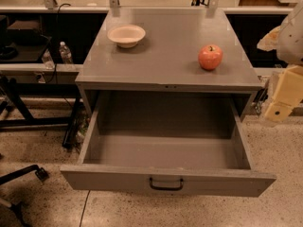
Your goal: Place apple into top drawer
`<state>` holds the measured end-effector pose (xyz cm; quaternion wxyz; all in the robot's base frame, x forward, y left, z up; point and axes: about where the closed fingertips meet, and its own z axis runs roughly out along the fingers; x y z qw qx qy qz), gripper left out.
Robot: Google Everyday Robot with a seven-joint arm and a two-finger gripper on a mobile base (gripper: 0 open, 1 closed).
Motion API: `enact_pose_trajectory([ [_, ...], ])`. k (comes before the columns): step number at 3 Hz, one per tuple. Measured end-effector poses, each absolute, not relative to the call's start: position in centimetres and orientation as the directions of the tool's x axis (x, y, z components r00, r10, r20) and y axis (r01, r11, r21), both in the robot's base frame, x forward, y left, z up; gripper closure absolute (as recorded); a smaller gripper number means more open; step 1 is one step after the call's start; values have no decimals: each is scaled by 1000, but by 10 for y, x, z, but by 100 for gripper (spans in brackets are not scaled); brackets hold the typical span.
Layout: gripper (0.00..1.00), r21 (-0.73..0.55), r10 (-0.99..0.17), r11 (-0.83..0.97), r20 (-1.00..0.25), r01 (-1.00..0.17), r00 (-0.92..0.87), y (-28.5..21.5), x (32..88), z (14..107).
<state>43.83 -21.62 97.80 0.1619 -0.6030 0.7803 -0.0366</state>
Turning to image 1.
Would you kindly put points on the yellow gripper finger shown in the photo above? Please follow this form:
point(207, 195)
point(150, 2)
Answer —
point(287, 94)

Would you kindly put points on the red apple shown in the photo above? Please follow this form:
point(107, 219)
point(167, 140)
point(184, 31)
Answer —
point(210, 56)

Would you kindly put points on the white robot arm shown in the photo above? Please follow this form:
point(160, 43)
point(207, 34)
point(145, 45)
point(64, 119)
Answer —
point(287, 41)

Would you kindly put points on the grey open drawer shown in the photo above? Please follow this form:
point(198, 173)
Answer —
point(197, 137)

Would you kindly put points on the grey cabinet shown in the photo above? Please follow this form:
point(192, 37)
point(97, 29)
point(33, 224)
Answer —
point(166, 59)

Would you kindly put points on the white bowl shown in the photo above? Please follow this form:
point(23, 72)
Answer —
point(126, 36)

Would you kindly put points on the clear water bottle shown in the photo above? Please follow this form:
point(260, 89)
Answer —
point(65, 53)
point(48, 61)

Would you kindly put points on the black drawer handle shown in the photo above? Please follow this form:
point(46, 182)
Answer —
point(166, 186)

